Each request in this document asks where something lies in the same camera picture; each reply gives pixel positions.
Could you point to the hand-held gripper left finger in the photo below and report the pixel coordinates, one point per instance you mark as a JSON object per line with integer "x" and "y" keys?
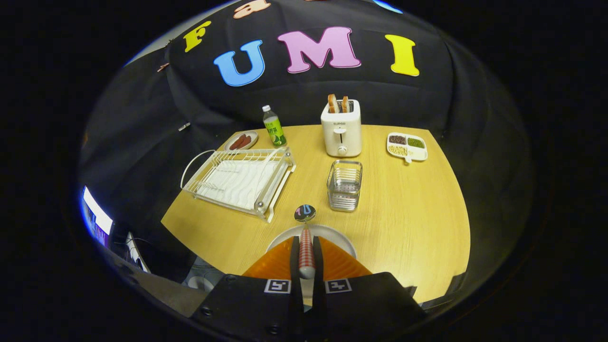
{"x": 295, "y": 294}

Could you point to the bright monitor screen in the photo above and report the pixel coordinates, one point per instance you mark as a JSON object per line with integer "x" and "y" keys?
{"x": 97, "y": 216}

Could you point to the metal clip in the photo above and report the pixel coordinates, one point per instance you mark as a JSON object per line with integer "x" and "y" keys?
{"x": 184, "y": 126}

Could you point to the pile of yellow beans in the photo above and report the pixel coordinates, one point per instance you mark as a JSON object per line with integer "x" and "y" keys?
{"x": 398, "y": 150}

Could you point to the green label drink bottle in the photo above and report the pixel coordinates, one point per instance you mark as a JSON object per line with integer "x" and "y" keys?
{"x": 274, "y": 128}

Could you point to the small sausage dish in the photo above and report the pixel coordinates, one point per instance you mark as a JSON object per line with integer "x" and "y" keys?
{"x": 251, "y": 135}

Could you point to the toast slice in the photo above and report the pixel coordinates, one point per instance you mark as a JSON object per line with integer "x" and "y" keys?
{"x": 332, "y": 103}
{"x": 345, "y": 104}

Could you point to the pile of dark red beans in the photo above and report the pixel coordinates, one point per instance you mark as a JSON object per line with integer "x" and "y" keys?
{"x": 397, "y": 139}

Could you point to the white toaster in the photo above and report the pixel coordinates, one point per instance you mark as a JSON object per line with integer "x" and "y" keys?
{"x": 341, "y": 133}

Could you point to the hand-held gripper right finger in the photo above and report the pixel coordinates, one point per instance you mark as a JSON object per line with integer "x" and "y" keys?
{"x": 317, "y": 294}

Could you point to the black backdrop cloth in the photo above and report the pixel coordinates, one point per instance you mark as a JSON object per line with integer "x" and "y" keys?
{"x": 427, "y": 99}

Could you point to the white divided snack tray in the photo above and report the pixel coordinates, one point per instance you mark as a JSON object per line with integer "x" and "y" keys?
{"x": 418, "y": 153}

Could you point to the white plate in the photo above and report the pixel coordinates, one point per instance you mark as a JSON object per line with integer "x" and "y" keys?
{"x": 332, "y": 235}

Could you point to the pile of green beans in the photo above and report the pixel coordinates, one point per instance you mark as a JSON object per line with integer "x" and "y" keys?
{"x": 415, "y": 142}

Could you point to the pink clip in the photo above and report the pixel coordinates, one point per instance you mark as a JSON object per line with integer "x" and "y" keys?
{"x": 163, "y": 67}

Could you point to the red sausage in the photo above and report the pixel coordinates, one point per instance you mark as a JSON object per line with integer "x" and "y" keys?
{"x": 237, "y": 141}
{"x": 245, "y": 141}

